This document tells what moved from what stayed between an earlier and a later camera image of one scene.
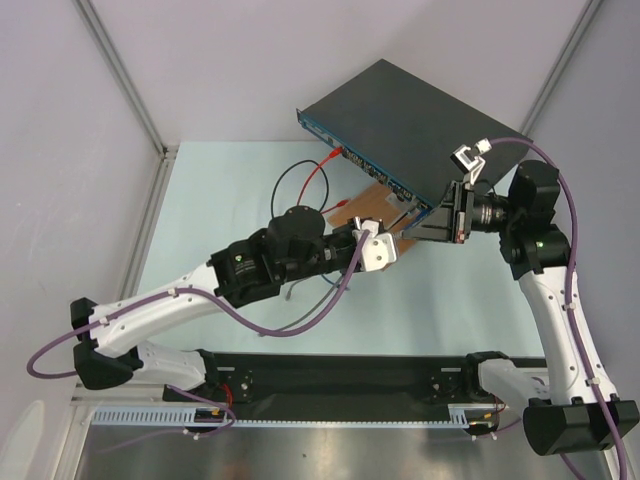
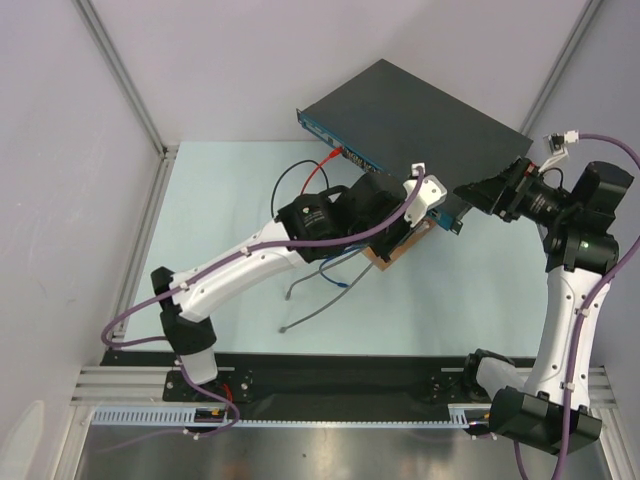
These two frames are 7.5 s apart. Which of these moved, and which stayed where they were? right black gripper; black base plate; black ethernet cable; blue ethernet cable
Moved: right black gripper
Stayed: black ethernet cable; blue ethernet cable; black base plate
